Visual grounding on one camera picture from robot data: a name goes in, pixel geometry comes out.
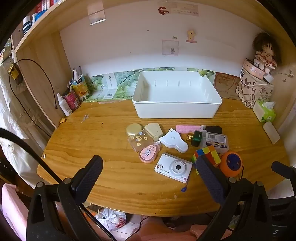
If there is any white tape dispenser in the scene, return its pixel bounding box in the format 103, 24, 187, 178
159, 128, 189, 153

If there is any gold round compact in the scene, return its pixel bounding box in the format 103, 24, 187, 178
126, 123, 141, 137

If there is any white blue bottle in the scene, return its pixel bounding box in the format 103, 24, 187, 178
31, 12, 43, 25

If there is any thick black cable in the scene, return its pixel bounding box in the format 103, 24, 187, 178
0, 127, 116, 241

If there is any green fruit print poster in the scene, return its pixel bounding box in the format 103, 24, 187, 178
82, 67, 216, 102

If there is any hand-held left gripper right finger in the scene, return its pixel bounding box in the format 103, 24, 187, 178
196, 156, 271, 241

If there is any person's leg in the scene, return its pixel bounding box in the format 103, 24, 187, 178
129, 215, 197, 241

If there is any cream plastic box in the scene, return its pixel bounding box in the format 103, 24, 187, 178
144, 123, 163, 142

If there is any clear adhesive hook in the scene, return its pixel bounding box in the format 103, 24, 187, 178
87, 3, 106, 25

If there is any pink case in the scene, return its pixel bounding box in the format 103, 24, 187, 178
244, 59, 265, 79

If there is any white carton box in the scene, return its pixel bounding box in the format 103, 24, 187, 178
102, 73, 118, 100

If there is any black plug adapter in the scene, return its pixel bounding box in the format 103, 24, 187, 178
205, 126, 223, 135

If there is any white plastic bag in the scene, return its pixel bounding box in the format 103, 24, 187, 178
95, 207, 127, 232

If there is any pink packet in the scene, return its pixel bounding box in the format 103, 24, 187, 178
63, 91, 81, 110

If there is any orange round toy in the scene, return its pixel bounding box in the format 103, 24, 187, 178
220, 151, 244, 178

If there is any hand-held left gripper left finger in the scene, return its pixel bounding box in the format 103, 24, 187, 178
26, 155, 104, 241

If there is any colourful puzzle cube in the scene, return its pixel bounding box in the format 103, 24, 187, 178
191, 145, 221, 175

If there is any green tissue pack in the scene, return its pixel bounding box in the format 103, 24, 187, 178
252, 100, 277, 123

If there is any white plastic bin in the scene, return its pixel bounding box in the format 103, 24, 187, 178
131, 70, 223, 119

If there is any wooden shelf unit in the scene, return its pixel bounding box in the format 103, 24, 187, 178
10, 0, 77, 129

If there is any pink correction tape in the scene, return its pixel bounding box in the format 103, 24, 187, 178
139, 142, 162, 163

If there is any pink cable black plug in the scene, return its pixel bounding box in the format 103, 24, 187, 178
176, 125, 206, 134

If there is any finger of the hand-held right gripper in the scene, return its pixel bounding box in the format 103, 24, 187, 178
271, 161, 296, 180

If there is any yellow hanging tag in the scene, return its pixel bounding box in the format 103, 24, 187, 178
7, 62, 20, 80

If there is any pink cloth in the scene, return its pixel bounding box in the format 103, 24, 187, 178
1, 183, 30, 241

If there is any clear plastic box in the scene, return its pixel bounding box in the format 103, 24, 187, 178
202, 133, 229, 154

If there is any white oblong case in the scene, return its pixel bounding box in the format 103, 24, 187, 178
263, 121, 281, 144

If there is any thin black cable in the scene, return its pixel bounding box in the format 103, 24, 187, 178
9, 59, 58, 139

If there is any row of colourful books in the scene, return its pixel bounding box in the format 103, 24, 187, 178
35, 0, 64, 11

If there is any brown haired doll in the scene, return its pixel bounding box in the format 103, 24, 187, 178
252, 32, 279, 75

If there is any orange juice packet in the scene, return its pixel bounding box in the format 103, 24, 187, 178
72, 79, 89, 100

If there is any white digital camera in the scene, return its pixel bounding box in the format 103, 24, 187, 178
154, 153, 193, 193

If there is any green perfume bottle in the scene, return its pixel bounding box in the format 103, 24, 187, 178
187, 130, 203, 147

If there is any paper label strip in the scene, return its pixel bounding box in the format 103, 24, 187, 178
168, 3, 200, 16

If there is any yellow pony wall sticker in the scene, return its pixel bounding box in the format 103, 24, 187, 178
186, 29, 198, 43

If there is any pink framed wall sticker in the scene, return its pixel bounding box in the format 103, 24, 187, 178
162, 40, 179, 56

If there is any white quilted cloth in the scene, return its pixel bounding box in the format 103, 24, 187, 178
0, 56, 53, 176

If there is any letter print canvas bag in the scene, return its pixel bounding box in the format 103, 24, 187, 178
235, 59, 274, 109

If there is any white spray bottle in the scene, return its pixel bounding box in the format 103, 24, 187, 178
56, 93, 73, 117

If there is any brown paper poster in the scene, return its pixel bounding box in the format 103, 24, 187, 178
213, 72, 242, 100

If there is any clear heart sticker sheet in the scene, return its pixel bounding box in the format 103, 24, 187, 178
128, 131, 153, 152

